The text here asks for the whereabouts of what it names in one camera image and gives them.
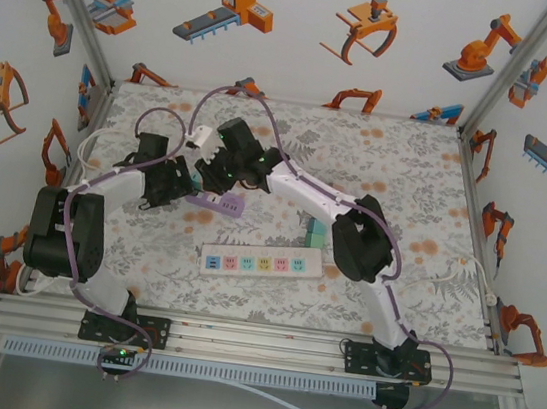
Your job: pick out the teal square plug adapter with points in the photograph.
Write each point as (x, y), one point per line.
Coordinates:
(195, 185)
(320, 228)

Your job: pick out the purple power strip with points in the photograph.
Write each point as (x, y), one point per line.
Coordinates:
(220, 203)

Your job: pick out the white power strip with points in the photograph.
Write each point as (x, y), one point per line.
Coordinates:
(261, 262)

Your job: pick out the green square plug adapter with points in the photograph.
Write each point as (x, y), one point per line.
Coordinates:
(314, 241)

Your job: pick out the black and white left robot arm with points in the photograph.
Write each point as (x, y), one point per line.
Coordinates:
(65, 237)

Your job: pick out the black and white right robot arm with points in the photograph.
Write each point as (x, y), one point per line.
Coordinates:
(364, 242)

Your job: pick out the floral tablecloth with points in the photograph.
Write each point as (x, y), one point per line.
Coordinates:
(386, 154)

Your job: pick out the circuit board with green light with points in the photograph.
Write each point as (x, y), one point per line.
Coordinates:
(120, 353)

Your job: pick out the black controller box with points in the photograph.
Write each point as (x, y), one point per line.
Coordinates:
(392, 396)

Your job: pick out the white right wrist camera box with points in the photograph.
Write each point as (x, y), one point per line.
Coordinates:
(200, 137)

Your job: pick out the aluminium side rail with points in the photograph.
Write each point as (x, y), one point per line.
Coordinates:
(474, 211)
(95, 110)

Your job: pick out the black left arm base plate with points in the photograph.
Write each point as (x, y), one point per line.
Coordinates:
(156, 332)

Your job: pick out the wide aluminium frame rails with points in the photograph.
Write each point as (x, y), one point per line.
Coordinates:
(255, 346)

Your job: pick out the aluminium frame post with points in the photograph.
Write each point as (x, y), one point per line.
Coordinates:
(79, 12)
(516, 65)

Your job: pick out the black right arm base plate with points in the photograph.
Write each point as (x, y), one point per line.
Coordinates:
(359, 359)

